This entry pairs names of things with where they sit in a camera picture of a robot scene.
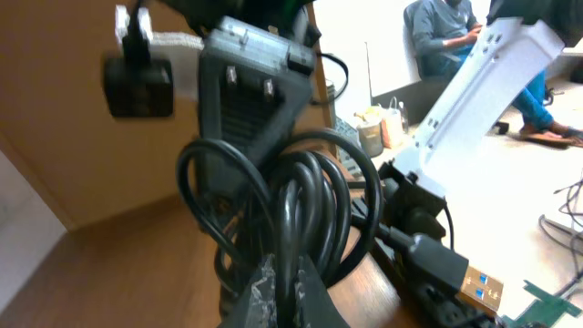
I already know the overhead camera on mount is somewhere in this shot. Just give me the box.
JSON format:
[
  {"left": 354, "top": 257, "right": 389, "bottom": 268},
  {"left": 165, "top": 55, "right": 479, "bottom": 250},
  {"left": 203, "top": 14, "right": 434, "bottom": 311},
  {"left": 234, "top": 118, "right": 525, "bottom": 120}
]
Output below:
[{"left": 102, "top": 0, "right": 174, "bottom": 119}]

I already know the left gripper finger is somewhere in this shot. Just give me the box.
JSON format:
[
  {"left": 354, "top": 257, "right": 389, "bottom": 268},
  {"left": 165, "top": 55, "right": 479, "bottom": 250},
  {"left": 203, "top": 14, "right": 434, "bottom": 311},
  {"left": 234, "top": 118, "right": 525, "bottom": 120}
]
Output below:
[
  {"left": 196, "top": 15, "right": 318, "bottom": 238},
  {"left": 219, "top": 254, "right": 349, "bottom": 328}
]

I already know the black usb cable bundle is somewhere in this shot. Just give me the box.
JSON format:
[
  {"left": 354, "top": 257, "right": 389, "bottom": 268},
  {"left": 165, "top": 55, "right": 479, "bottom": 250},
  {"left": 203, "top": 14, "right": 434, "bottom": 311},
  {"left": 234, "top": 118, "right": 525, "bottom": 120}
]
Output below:
[{"left": 175, "top": 129, "right": 505, "bottom": 328}]

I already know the seated person in background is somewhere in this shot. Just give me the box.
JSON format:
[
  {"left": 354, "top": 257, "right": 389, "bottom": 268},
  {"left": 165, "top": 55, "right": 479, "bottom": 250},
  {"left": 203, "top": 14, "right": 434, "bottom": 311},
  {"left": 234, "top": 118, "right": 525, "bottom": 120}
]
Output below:
[{"left": 404, "top": 0, "right": 582, "bottom": 145}]

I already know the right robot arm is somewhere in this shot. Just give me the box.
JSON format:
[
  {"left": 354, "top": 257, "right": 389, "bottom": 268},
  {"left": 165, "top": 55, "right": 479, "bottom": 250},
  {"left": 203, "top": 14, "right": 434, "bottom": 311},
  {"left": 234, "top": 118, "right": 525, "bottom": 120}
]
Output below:
[{"left": 373, "top": 0, "right": 582, "bottom": 327}]

